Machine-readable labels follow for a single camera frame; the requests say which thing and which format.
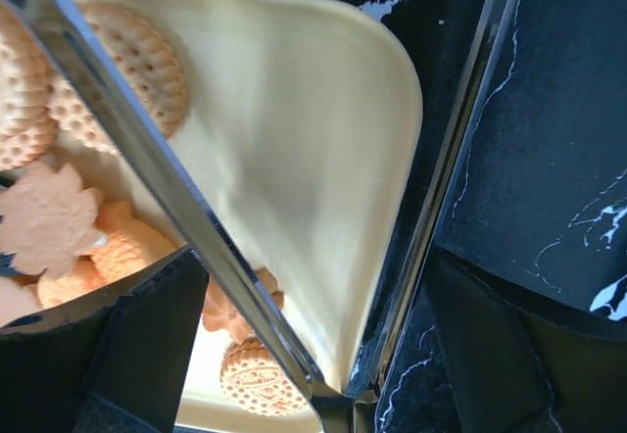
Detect metal tongs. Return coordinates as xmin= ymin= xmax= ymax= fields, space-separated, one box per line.
xmin=4 ymin=0 xmax=515 ymax=432

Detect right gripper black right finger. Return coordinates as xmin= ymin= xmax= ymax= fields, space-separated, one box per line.
xmin=423 ymin=247 xmax=626 ymax=432

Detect yellow cookie tray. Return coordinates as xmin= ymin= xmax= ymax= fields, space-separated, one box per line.
xmin=74 ymin=0 xmax=422 ymax=432

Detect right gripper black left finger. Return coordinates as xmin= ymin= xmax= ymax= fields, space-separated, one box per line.
xmin=1 ymin=249 xmax=208 ymax=432

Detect round tan biscuit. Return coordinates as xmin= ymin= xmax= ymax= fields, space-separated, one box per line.
xmin=219 ymin=338 xmax=307 ymax=416

